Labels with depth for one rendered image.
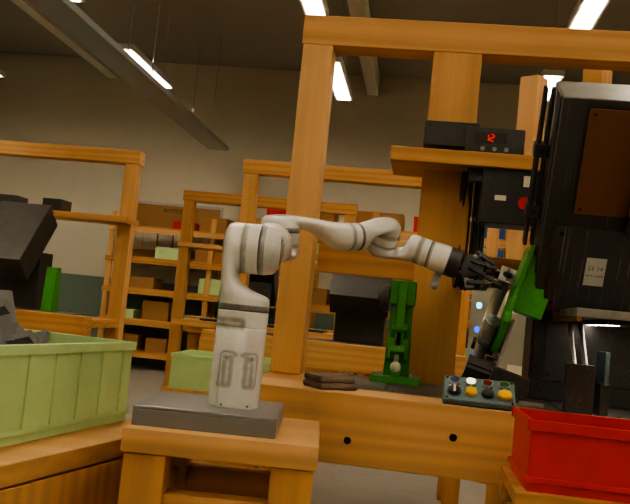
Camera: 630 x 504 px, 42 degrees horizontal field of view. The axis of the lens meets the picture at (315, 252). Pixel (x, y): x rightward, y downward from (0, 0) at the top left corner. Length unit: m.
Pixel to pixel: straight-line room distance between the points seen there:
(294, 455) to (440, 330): 1.08
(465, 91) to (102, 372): 1.32
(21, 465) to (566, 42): 1.84
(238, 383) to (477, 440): 0.56
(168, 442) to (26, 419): 0.28
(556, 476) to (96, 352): 0.90
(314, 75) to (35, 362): 1.32
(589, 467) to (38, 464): 0.91
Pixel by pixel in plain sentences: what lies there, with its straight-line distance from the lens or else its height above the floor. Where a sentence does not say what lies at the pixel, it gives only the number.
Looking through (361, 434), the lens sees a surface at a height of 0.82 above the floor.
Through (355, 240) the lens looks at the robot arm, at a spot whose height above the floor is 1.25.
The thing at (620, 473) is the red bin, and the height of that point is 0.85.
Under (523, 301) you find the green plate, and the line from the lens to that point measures 2.03.
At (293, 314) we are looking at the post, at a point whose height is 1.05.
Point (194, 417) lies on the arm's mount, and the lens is 1.41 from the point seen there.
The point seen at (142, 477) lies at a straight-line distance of 1.41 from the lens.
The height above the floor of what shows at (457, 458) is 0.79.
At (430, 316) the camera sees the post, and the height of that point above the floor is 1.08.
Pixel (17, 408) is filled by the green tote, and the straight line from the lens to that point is 1.52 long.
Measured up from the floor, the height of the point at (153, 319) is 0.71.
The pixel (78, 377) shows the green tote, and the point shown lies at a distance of 1.67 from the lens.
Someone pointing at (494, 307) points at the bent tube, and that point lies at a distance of 2.15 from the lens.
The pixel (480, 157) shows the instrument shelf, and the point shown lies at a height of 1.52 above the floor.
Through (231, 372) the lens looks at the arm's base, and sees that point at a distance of 1.48.
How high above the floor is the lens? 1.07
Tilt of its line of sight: 4 degrees up
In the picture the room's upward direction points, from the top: 6 degrees clockwise
